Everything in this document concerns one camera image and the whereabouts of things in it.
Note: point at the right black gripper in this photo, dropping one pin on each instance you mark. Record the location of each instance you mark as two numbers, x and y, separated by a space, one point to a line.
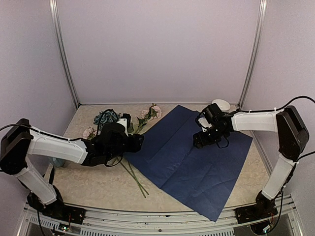
201 140

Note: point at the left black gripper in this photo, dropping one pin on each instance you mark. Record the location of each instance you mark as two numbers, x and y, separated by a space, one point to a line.
136 144

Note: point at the blue fake hydrangea flower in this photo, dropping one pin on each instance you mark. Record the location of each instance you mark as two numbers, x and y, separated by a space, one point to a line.
105 117

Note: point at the blue wrapping paper sheet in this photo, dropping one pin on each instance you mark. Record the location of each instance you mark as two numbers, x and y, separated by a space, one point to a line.
202 179

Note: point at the pink fake peony stem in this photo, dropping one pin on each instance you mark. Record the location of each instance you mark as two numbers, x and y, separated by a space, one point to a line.
153 112

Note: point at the small pink rose stem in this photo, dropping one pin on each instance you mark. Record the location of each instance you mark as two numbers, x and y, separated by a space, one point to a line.
89 133

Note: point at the pink fake rose stem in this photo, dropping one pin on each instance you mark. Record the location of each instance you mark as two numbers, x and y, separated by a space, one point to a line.
136 176

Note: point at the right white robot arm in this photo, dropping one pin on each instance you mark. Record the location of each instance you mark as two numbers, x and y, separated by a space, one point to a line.
261 159

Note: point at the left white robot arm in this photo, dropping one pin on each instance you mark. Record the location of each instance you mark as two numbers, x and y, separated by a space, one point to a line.
24 140

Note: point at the white ceramic bowl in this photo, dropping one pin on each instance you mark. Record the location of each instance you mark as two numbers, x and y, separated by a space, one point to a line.
222 104

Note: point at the blue paper cup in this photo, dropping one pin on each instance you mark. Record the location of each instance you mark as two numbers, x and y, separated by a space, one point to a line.
56 162

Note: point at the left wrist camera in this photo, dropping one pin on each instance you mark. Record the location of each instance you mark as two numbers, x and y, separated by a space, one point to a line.
125 121

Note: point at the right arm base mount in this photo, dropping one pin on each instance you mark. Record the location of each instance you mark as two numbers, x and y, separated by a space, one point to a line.
263 208

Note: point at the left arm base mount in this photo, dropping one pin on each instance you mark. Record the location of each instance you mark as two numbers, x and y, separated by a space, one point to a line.
57 209

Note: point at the aluminium front frame rail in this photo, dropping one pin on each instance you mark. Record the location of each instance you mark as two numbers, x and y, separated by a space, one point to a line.
105 222

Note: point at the left aluminium corner post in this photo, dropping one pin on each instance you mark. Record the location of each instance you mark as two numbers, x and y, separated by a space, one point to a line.
59 37

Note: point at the aluminium corner post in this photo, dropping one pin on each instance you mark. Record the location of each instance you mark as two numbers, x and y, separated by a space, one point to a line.
254 52
59 37

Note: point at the right aluminium corner post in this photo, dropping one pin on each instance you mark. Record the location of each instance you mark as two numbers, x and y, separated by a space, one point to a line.
254 52

